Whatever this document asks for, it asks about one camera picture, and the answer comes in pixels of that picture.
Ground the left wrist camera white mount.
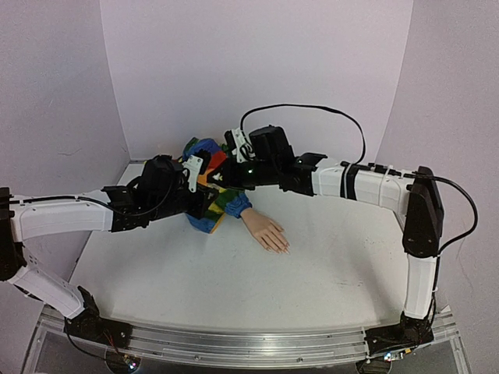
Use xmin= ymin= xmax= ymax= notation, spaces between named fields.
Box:
xmin=182 ymin=150 xmax=211 ymax=193

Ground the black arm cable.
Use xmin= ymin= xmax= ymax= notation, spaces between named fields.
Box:
xmin=7 ymin=194 xmax=157 ymax=219
xmin=239 ymin=103 xmax=480 ymax=254

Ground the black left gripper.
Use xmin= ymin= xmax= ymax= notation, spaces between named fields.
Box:
xmin=152 ymin=184 xmax=218 ymax=223

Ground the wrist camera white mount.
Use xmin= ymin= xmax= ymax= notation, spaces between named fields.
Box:
xmin=224 ymin=129 xmax=255 ymax=163
xmin=182 ymin=150 xmax=211 ymax=193

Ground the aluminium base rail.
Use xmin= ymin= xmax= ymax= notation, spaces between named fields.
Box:
xmin=23 ymin=306 xmax=469 ymax=373

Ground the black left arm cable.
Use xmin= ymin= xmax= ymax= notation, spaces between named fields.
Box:
xmin=7 ymin=194 xmax=157 ymax=219

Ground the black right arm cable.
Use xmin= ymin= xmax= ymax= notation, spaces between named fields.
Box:
xmin=239 ymin=103 xmax=480 ymax=254

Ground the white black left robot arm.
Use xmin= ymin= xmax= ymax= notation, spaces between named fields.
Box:
xmin=1 ymin=152 xmax=218 ymax=340

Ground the mannequin hand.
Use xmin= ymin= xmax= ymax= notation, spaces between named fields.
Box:
xmin=241 ymin=208 xmax=289 ymax=253

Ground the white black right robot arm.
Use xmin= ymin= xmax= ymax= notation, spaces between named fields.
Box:
xmin=221 ymin=125 xmax=444 ymax=348

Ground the rainbow striped cloth sleeve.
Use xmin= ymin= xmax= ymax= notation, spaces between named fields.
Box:
xmin=181 ymin=137 xmax=253 ymax=234

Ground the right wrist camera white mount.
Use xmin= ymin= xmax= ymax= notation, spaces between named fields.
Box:
xmin=224 ymin=129 xmax=255 ymax=163

